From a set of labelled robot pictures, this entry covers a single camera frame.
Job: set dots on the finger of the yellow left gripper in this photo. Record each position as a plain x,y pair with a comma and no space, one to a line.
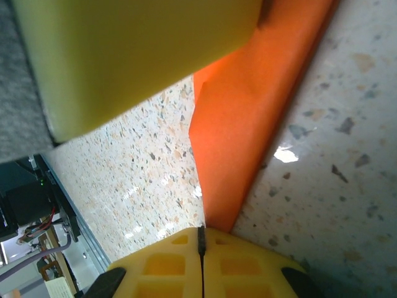
124,56

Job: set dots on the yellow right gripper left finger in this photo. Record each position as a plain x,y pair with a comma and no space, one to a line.
164,270

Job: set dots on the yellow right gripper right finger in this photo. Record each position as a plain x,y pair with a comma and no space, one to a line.
245,270

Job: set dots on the orange paper sheet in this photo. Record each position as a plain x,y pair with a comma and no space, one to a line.
242,124

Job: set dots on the wooden furniture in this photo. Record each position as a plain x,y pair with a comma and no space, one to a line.
62,264

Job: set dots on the long aluminium mounting rail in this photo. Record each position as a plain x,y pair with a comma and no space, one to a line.
83,236

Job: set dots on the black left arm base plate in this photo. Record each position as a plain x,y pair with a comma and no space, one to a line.
24,198

